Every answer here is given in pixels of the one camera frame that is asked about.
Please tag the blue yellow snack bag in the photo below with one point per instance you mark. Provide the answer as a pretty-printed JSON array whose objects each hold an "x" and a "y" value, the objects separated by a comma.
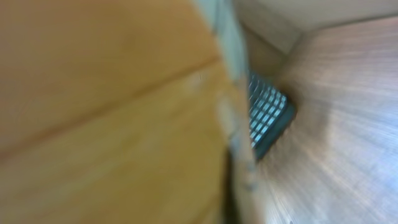
[{"x": 119, "y": 111}]

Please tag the grey plastic shopping basket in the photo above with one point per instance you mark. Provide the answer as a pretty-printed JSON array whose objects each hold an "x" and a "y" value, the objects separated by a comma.
[{"x": 270, "y": 113}]

